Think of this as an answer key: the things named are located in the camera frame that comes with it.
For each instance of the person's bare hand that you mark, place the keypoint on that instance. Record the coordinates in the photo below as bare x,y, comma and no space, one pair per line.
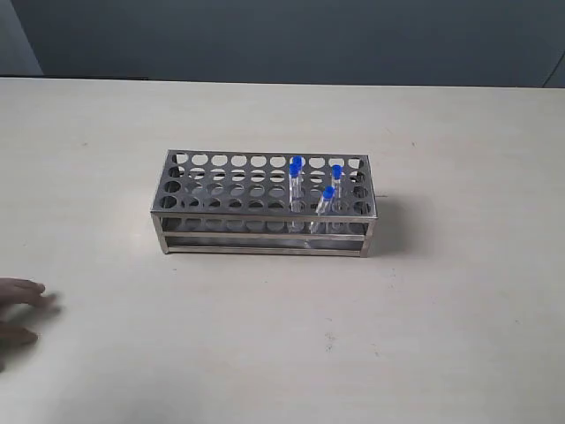
23,303

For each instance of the blue-capped tube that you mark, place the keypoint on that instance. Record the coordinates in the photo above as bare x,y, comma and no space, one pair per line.
322,208
297,160
295,187
336,183

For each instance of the stainless steel test tube rack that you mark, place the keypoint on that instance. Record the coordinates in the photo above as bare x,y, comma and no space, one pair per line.
239,203

